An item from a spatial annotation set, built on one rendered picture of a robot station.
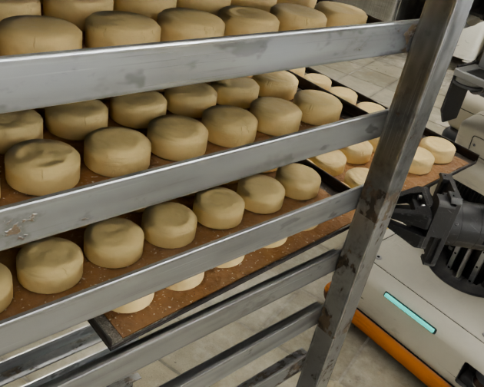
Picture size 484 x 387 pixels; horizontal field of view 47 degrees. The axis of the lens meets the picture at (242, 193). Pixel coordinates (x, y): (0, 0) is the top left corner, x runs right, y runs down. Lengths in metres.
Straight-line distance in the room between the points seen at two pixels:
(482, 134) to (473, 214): 0.87
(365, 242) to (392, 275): 1.23
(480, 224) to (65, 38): 0.53
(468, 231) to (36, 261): 0.49
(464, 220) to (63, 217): 0.49
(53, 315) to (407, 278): 1.54
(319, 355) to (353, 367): 1.16
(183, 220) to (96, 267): 0.09
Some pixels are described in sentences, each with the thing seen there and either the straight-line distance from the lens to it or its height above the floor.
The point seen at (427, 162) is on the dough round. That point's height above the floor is 1.03.
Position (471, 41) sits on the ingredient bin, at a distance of 5.09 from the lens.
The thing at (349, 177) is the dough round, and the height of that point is 1.02.
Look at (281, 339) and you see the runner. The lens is 0.69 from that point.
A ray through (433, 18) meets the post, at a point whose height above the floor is 1.25.
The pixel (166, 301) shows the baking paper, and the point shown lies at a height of 0.98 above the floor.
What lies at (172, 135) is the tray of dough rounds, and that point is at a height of 1.15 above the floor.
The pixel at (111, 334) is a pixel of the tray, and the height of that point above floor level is 0.98.
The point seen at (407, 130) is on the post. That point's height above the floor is 1.15.
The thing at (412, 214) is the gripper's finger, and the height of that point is 1.02.
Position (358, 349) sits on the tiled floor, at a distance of 1.98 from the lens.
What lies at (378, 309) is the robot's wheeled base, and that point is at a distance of 1.87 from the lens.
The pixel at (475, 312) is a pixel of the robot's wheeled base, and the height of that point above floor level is 0.28.
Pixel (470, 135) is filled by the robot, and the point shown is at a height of 0.80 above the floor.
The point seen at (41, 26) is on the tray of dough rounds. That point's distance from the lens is 0.37.
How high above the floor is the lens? 1.36
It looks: 32 degrees down
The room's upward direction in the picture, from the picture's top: 11 degrees clockwise
